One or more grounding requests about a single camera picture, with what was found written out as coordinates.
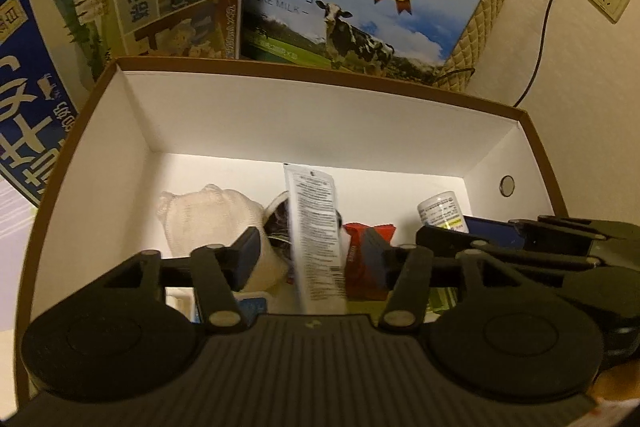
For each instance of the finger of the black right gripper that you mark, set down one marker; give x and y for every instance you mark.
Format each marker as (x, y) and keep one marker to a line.
(447, 243)

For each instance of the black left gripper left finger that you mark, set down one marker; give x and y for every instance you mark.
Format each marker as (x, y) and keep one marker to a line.
(217, 272)

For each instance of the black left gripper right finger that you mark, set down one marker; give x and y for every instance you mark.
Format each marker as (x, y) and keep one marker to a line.
(405, 273)

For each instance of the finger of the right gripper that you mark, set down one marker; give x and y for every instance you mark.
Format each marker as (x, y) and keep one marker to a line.
(613, 242)

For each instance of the small white pill bottle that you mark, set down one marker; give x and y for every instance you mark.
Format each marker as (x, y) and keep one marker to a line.
(443, 211)

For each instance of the white cream tube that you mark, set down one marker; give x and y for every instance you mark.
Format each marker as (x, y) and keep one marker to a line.
(315, 238)

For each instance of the person's hand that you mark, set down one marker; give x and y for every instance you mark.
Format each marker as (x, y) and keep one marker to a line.
(620, 383)

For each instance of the red snack packet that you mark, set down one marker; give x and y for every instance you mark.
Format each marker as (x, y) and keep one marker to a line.
(359, 283)

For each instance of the small blue white box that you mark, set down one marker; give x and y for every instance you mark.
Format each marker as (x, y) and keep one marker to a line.
(252, 304)

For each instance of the small green box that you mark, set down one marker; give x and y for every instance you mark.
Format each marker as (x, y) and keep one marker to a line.
(442, 299)

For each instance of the white rolled sock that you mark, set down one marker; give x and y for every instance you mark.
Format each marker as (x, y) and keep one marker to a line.
(217, 216)

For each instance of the brown cardboard shoe box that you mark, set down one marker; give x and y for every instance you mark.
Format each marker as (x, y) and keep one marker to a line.
(155, 125)

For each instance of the beige quilted cushion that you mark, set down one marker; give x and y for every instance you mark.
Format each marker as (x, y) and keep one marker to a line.
(458, 70)

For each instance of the dark blue milk carton box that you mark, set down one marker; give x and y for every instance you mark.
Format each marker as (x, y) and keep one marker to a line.
(54, 51)

